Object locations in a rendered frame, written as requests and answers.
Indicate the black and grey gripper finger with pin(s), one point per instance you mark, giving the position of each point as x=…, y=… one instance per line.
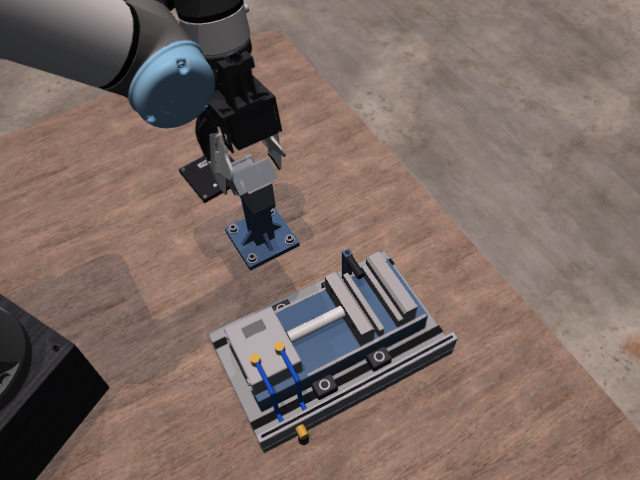
x=274, y=150
x=214, y=150

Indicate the grey flat bar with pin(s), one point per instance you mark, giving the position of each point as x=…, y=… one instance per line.
x=379, y=329
x=382, y=296

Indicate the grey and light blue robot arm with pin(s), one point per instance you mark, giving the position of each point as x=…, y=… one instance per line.
x=142, y=53

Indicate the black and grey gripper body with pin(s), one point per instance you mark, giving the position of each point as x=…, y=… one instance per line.
x=251, y=118

